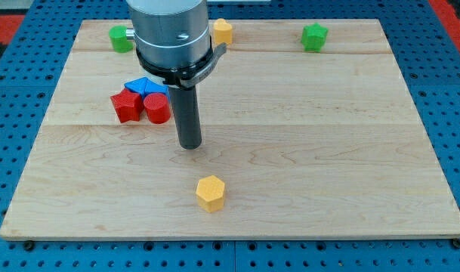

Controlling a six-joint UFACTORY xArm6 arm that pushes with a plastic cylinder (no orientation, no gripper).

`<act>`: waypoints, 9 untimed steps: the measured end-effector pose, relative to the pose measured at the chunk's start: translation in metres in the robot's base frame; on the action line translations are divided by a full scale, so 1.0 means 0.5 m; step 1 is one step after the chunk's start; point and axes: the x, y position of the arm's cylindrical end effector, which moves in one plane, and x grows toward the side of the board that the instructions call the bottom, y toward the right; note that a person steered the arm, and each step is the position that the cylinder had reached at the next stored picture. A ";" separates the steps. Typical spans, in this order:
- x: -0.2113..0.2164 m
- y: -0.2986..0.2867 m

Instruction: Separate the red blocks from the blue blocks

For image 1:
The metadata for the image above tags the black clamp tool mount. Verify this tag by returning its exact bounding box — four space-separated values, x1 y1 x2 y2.
136 42 227 88

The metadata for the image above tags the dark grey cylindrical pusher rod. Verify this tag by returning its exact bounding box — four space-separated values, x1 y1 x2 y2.
168 86 202 150

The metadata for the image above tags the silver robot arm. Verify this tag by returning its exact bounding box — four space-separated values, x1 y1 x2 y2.
127 0 227 150

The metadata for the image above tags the red cylinder block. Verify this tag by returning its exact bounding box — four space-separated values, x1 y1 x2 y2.
144 93 171 124

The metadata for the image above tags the blue block behind rod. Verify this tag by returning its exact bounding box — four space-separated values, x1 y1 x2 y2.
144 79 170 100

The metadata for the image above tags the blue triangle block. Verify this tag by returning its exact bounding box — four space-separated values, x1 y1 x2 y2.
124 77 147 99

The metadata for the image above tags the red star block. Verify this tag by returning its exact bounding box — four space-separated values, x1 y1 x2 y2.
110 88 144 123

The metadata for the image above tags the yellow heart block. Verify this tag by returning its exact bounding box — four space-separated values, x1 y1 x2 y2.
213 18 233 45

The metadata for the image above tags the green cylinder block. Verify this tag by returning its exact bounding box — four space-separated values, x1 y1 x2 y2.
109 26 133 53

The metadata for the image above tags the yellow hexagon block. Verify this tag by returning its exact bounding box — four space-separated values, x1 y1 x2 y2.
196 175 225 213

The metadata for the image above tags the wooden board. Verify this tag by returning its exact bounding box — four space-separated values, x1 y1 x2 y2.
0 19 460 241

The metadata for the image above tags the green star block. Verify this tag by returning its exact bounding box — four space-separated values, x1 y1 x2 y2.
301 23 329 52

